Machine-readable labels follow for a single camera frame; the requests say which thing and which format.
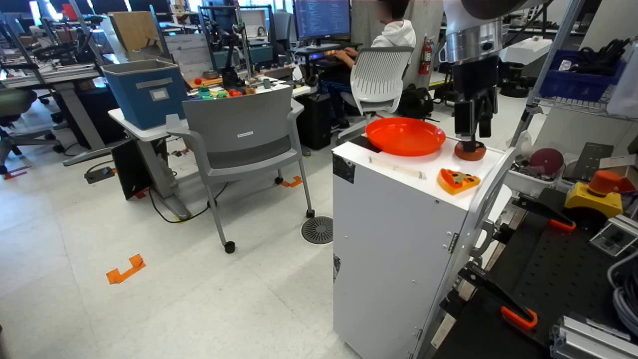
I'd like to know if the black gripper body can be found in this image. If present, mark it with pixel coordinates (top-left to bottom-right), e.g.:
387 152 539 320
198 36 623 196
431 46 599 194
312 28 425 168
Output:
453 56 499 112

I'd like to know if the brown donut toy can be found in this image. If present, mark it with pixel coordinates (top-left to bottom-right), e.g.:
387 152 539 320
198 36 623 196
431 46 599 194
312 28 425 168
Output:
455 142 487 162

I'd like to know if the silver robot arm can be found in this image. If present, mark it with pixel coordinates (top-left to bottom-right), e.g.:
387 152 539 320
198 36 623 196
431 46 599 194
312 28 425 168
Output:
443 0 527 138

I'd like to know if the orange plastic plate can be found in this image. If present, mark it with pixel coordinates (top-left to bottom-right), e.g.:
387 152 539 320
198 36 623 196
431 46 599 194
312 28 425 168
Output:
365 118 447 158

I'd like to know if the pizza slice toy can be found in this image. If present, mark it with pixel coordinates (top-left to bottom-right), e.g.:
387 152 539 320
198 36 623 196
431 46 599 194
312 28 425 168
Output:
437 170 481 196

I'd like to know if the black backpack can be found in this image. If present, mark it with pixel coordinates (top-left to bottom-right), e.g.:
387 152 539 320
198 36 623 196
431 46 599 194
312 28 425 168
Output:
397 84 433 120

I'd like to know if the red fire extinguisher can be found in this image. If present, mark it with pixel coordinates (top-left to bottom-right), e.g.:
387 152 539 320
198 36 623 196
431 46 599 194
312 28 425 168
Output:
419 36 433 76

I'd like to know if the blue plastic crate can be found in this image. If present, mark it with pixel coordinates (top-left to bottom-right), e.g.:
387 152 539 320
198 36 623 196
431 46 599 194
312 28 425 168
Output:
541 50 625 102

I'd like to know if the person in white hoodie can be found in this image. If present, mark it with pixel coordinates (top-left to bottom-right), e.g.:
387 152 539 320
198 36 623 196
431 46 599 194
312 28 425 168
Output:
324 0 419 72

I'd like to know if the white mesh office chair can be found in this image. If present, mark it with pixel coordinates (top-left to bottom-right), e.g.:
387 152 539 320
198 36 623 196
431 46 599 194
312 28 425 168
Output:
338 46 413 144

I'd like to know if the black orange clamp far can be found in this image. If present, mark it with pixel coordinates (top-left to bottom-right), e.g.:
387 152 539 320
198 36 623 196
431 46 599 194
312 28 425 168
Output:
515 194 577 234

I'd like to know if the black orange clamp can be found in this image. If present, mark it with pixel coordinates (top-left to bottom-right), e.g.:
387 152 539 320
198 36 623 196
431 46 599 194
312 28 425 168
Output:
459 264 539 333
515 194 577 234

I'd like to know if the white cabinet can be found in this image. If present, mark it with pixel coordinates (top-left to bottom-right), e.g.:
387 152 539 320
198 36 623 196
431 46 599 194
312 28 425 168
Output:
334 138 515 359

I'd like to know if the yellow emergency stop button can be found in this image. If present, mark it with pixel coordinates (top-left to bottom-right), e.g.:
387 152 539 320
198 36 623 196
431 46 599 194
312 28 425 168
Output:
565 170 625 218

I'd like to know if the black orange clamp near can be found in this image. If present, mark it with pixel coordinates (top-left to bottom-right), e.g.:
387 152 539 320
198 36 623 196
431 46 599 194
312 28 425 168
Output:
459 264 539 333

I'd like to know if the computer monitor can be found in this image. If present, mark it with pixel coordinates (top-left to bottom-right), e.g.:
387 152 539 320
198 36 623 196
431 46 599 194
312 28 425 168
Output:
294 0 352 40

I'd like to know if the black perforated board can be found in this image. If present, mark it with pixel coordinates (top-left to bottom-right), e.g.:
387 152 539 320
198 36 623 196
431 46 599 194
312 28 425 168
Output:
435 212 627 359

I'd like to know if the grey office chair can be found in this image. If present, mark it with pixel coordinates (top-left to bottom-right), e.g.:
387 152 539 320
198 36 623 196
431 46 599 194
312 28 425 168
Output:
170 88 316 254

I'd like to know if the blue storage bin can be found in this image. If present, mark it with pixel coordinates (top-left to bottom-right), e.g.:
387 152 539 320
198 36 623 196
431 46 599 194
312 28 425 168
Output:
104 60 188 130

